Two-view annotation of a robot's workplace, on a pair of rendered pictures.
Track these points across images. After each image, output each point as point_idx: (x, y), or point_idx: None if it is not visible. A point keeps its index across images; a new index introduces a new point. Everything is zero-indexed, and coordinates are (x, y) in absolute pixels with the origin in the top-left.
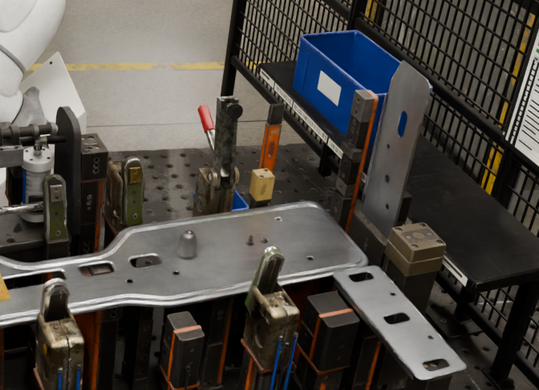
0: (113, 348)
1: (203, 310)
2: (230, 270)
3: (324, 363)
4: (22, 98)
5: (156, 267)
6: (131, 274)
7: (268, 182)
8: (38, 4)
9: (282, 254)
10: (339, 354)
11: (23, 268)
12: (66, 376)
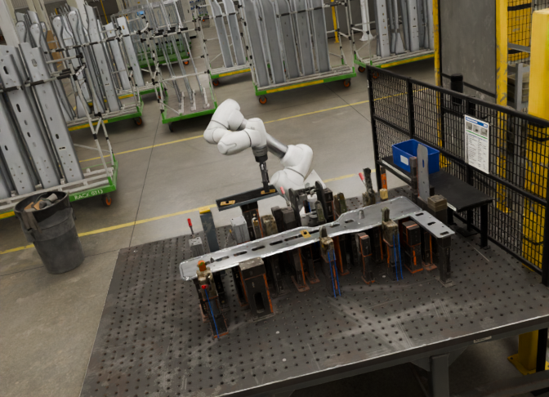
0: (344, 249)
1: (371, 235)
2: (376, 219)
3: (411, 243)
4: (304, 185)
5: (352, 222)
6: (345, 225)
7: (385, 192)
8: (304, 154)
9: (388, 208)
10: (416, 238)
11: (313, 228)
12: (330, 252)
